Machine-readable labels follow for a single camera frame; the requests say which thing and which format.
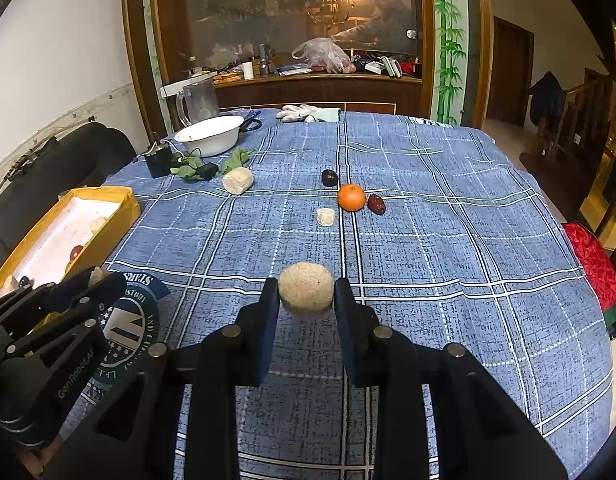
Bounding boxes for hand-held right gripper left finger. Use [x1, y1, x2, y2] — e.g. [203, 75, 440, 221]
[42, 277, 281, 480]

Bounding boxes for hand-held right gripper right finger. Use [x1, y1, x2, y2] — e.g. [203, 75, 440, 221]
[334, 277, 571, 480]

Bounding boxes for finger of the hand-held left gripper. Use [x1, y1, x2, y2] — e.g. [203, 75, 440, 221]
[8, 271, 128, 358]
[0, 282, 73, 333]

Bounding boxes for yellow box with white lining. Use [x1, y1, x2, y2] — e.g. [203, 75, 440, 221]
[0, 186, 141, 311]

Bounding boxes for blue plaid tablecloth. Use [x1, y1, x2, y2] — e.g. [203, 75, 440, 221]
[62, 107, 614, 480]

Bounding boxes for orange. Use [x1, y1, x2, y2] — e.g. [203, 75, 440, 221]
[337, 183, 366, 212]

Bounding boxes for black box device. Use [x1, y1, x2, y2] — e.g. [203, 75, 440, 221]
[144, 132, 175, 178]

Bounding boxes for beige round bread piece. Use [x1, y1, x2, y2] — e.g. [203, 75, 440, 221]
[223, 169, 253, 195]

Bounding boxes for green leaf sprig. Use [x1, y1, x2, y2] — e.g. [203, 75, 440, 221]
[170, 157, 203, 180]
[223, 148, 255, 173]

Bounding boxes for white enamel basin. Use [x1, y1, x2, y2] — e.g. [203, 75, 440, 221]
[174, 115, 245, 157]

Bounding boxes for white work gloves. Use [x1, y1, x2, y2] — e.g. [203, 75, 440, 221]
[277, 104, 319, 123]

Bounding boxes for red patterned cloth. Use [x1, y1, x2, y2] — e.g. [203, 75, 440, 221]
[563, 222, 616, 338]

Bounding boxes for pink plastic bag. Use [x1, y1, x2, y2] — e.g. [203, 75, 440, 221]
[291, 37, 356, 73]

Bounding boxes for dark hanging jacket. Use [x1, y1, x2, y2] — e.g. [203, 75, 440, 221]
[528, 71, 566, 126]

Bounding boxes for brown wooden door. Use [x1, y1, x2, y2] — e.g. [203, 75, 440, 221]
[488, 16, 534, 126]

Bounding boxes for wooden glass cabinet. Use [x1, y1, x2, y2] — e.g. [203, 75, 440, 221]
[120, 0, 491, 133]

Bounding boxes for wooden stair railing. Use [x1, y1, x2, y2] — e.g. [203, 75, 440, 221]
[538, 67, 614, 171]

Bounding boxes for dark cable bundle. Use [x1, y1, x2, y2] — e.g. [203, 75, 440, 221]
[240, 107, 263, 133]

